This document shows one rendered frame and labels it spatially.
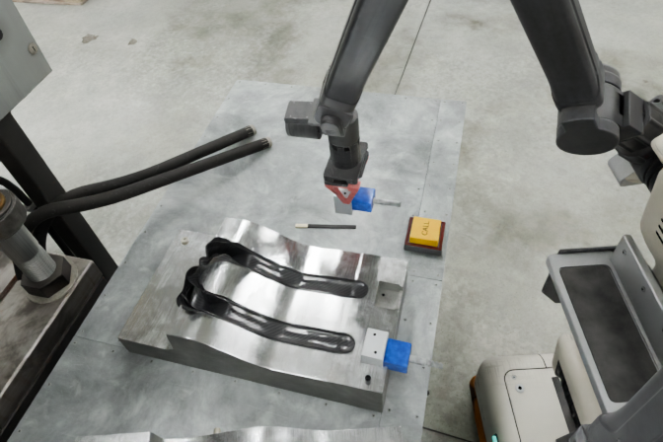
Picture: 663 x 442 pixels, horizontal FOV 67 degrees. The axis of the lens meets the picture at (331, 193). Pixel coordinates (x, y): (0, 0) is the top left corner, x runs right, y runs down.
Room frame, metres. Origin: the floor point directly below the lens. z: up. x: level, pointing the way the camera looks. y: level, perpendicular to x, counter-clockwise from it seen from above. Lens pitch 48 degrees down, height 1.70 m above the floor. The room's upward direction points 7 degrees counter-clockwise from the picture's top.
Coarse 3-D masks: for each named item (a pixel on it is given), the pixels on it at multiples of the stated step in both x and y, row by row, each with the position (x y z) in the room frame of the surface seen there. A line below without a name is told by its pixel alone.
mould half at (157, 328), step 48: (192, 240) 0.67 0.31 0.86; (240, 240) 0.60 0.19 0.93; (288, 240) 0.61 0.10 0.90; (240, 288) 0.50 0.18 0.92; (288, 288) 0.51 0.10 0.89; (144, 336) 0.46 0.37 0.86; (192, 336) 0.41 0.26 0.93; (240, 336) 0.41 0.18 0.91; (288, 384) 0.35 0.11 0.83; (336, 384) 0.32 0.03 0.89; (384, 384) 0.31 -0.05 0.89
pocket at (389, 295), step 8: (384, 288) 0.50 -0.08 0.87; (392, 288) 0.49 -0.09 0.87; (400, 288) 0.48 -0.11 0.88; (376, 296) 0.48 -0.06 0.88; (384, 296) 0.48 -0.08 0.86; (392, 296) 0.48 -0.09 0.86; (400, 296) 0.47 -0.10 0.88; (376, 304) 0.47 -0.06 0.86; (384, 304) 0.47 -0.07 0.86; (392, 304) 0.46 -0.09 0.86; (400, 304) 0.45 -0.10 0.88
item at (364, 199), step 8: (344, 192) 0.67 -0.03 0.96; (360, 192) 0.67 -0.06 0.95; (368, 192) 0.67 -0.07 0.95; (336, 200) 0.66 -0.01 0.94; (352, 200) 0.66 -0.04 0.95; (360, 200) 0.65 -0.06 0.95; (368, 200) 0.65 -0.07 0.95; (376, 200) 0.66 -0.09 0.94; (384, 200) 0.65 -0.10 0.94; (392, 200) 0.65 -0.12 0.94; (336, 208) 0.66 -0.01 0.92; (344, 208) 0.66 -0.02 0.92; (352, 208) 0.65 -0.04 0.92; (360, 208) 0.65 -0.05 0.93; (368, 208) 0.64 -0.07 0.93
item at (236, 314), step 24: (216, 240) 0.59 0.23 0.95; (240, 264) 0.54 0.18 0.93; (264, 264) 0.55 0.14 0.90; (192, 288) 0.54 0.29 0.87; (312, 288) 0.51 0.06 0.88; (336, 288) 0.50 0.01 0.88; (360, 288) 0.49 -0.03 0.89; (216, 312) 0.46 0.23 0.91; (240, 312) 0.46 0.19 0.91; (264, 336) 0.41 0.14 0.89; (288, 336) 0.41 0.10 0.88; (312, 336) 0.41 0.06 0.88; (336, 336) 0.40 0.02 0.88
